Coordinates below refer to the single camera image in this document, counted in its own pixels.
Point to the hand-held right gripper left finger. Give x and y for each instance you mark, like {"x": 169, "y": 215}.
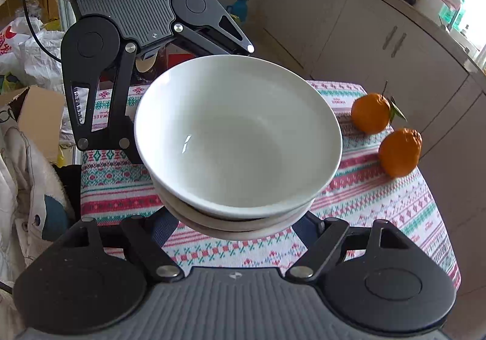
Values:
{"x": 165, "y": 226}

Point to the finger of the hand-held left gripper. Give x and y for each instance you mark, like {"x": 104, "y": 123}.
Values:
{"x": 114, "y": 123}
{"x": 212, "y": 40}

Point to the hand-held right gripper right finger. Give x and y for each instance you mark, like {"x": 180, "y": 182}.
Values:
{"x": 307, "y": 230}

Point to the white bowl with pink flowers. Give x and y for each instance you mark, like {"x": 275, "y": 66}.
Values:
{"x": 235, "y": 127}
{"x": 235, "y": 233}
{"x": 171, "y": 207}

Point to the blue spray bottle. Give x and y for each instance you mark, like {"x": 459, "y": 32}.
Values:
{"x": 239, "y": 7}

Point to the patterned red green tablecloth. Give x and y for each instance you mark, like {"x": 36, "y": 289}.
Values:
{"x": 360, "y": 203}

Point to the brown cardboard box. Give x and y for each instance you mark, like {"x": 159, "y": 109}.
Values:
{"x": 38, "y": 116}

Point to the white plastic bag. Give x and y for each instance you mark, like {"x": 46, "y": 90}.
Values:
{"x": 45, "y": 59}

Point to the cream jacket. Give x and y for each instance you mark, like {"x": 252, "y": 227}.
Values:
{"x": 26, "y": 188}

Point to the leafless orange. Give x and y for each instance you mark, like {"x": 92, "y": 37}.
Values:
{"x": 400, "y": 154}

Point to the white bag with red print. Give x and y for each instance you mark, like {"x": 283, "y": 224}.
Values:
{"x": 11, "y": 43}

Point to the white kitchen cabinets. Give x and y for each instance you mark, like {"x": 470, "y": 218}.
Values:
{"x": 341, "y": 28}

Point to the orange with green leaf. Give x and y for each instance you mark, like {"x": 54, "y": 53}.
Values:
{"x": 370, "y": 114}

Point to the green dish soap bottle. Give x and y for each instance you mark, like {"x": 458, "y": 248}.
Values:
{"x": 453, "y": 15}

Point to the kitchen window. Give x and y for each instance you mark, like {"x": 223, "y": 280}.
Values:
{"x": 472, "y": 2}

